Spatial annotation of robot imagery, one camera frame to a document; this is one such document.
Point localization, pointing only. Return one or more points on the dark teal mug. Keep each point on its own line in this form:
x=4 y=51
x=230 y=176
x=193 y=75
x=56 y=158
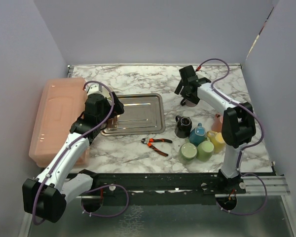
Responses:
x=112 y=122

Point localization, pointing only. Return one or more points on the lilac wavy-pattern mug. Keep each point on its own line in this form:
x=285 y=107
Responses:
x=187 y=103

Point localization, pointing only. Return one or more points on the green tilted mug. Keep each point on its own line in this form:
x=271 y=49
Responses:
x=205 y=150

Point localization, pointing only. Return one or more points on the black glossy mug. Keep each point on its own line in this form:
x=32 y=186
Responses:
x=183 y=126

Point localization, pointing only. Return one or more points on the blue mug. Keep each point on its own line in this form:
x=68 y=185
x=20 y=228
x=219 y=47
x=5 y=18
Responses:
x=197 y=135

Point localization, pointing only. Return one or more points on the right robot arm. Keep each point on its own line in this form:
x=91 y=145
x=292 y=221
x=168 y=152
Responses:
x=238 y=125

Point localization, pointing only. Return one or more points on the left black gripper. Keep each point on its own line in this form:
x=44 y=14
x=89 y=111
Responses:
x=118 y=109

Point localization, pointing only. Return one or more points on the silver metal tray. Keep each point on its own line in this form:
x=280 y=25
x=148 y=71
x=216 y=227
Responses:
x=143 y=114

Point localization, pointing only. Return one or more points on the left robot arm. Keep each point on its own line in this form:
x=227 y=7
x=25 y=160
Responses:
x=46 y=196

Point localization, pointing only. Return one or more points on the yellow mug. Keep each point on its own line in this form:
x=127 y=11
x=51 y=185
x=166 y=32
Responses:
x=217 y=140

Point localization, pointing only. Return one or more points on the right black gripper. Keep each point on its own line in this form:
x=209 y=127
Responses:
x=190 y=98

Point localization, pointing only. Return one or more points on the pink plastic storage box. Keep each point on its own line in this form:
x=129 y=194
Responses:
x=62 y=102

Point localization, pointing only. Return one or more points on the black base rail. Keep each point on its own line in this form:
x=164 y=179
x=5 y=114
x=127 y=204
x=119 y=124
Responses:
x=169 y=188

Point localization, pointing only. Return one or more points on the aluminium frame rail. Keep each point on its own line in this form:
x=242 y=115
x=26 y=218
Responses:
x=275 y=186

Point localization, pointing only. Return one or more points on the pale green upright mug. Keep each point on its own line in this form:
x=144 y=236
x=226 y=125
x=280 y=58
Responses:
x=187 y=152

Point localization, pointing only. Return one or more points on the light pink mug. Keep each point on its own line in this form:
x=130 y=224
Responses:
x=217 y=124

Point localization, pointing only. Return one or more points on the yellow-green faceted mug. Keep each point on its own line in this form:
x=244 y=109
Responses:
x=106 y=94

